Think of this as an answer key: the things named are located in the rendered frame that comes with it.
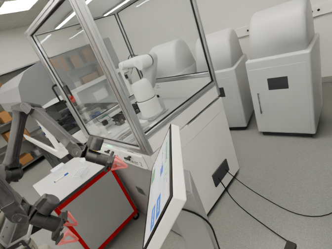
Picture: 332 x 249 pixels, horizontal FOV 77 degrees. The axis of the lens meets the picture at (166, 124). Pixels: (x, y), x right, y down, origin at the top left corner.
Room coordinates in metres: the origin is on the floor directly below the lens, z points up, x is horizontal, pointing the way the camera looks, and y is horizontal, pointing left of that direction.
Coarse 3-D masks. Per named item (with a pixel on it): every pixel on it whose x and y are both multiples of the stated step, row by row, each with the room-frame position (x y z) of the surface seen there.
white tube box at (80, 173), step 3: (81, 168) 1.72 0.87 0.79; (84, 168) 1.69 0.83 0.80; (87, 168) 1.71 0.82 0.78; (78, 171) 1.68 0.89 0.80; (81, 171) 1.66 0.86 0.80; (84, 171) 1.67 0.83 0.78; (75, 174) 1.65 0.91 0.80; (78, 174) 1.63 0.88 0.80; (81, 174) 1.62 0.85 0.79; (84, 174) 1.65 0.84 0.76; (72, 177) 1.63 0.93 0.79; (75, 177) 1.62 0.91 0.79; (78, 177) 1.61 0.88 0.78; (81, 177) 1.60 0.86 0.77
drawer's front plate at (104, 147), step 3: (102, 147) 1.73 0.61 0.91; (105, 147) 1.67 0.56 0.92; (108, 147) 1.64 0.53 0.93; (111, 147) 1.61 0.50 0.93; (105, 150) 1.70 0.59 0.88; (111, 150) 1.60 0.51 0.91; (114, 150) 1.56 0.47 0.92; (117, 150) 1.52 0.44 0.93; (105, 153) 1.73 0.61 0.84; (114, 153) 1.58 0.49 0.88; (117, 153) 1.54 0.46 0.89; (120, 156) 1.52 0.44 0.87
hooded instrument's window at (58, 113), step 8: (56, 104) 2.30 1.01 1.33; (64, 104) 2.34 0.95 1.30; (8, 112) 3.47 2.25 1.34; (48, 112) 2.23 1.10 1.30; (56, 112) 2.27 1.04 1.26; (64, 112) 2.31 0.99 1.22; (32, 120) 2.27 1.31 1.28; (56, 120) 2.24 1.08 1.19; (64, 120) 2.29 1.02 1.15; (72, 120) 2.33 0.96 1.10; (32, 128) 2.57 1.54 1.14; (40, 128) 2.18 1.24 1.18; (64, 128) 2.26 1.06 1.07; (72, 128) 2.30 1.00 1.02; (80, 128) 2.35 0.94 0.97; (32, 136) 2.93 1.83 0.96; (40, 136) 2.43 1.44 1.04; (48, 144) 2.29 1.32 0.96
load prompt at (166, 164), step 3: (165, 144) 0.92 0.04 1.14; (165, 147) 0.89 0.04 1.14; (165, 150) 0.86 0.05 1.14; (165, 153) 0.83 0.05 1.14; (165, 156) 0.81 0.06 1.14; (165, 159) 0.78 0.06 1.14; (165, 162) 0.76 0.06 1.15; (165, 165) 0.74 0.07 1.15; (165, 168) 0.71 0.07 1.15; (165, 171) 0.69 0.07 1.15; (165, 174) 0.67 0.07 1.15; (165, 177) 0.65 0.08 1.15
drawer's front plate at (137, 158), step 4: (120, 152) 1.49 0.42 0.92; (124, 152) 1.43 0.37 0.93; (128, 152) 1.41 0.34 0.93; (124, 156) 1.45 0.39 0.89; (132, 156) 1.35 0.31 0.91; (136, 156) 1.31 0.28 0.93; (140, 156) 1.28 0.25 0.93; (124, 160) 1.48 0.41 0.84; (132, 160) 1.38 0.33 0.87; (136, 160) 1.33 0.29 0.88; (140, 160) 1.28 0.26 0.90; (132, 164) 1.40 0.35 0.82; (140, 164) 1.31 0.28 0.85; (144, 164) 1.27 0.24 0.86; (144, 168) 1.29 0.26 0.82
